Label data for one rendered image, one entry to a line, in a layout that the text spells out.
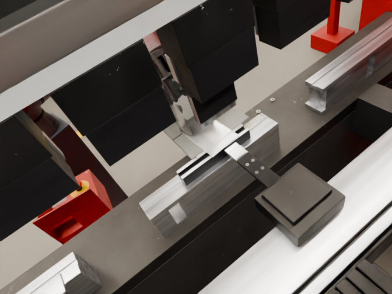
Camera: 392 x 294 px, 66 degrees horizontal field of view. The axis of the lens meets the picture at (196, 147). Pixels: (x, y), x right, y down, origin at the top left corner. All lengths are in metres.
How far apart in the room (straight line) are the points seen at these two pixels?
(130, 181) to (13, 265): 0.87
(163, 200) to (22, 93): 0.40
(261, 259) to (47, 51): 0.49
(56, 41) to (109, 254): 0.67
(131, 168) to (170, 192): 1.49
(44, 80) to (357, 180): 0.56
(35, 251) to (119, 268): 1.49
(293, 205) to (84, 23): 0.46
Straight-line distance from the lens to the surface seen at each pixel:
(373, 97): 0.99
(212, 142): 0.73
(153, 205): 0.72
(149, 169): 2.13
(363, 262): 0.53
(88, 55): 0.44
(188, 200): 0.72
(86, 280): 0.75
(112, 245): 0.83
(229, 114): 0.79
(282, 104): 0.97
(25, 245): 2.33
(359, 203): 0.64
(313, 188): 0.59
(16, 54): 0.21
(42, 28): 0.20
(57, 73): 0.44
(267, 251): 0.59
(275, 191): 0.58
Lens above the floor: 1.53
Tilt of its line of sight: 46 degrees down
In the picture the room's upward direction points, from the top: 22 degrees counter-clockwise
